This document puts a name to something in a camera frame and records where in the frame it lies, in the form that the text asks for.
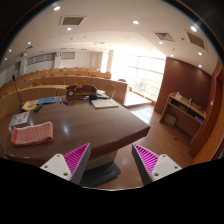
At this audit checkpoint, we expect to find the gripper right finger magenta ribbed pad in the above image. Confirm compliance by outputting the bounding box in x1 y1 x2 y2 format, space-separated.
132 144 181 185

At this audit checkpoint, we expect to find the cardboard box in shelf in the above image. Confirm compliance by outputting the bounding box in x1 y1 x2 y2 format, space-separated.
164 113 177 126

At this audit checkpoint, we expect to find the black microphone stand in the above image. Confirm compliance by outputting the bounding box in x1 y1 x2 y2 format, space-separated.
12 74 22 108

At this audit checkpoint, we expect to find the folded pink towel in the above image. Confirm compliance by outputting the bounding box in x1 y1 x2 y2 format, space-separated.
11 122 53 146

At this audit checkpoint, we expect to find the yellow and blue book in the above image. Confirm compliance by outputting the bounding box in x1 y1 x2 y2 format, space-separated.
22 100 37 111

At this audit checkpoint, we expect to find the wooden chair behind table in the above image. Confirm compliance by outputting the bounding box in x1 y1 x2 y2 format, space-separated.
105 84 115 98

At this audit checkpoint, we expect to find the long wooden lecture bench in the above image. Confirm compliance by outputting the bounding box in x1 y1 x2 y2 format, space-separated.
0 75 129 118

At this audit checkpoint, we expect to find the blue folder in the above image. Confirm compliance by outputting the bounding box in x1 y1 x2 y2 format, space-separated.
37 96 59 105

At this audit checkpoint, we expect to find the wooden shelf cabinet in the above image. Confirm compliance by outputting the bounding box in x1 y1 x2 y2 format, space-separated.
160 93 206 138

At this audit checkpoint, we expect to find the white paper stack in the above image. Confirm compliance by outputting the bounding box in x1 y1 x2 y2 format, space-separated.
91 99 119 109

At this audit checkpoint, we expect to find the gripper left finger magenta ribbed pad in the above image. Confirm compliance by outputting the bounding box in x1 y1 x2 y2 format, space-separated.
41 143 91 185

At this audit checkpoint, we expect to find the white booklet with red print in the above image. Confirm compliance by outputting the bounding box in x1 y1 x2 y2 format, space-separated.
9 111 30 127

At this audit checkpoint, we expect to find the brown wooden table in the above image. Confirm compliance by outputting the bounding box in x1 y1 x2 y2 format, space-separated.
5 100 150 187

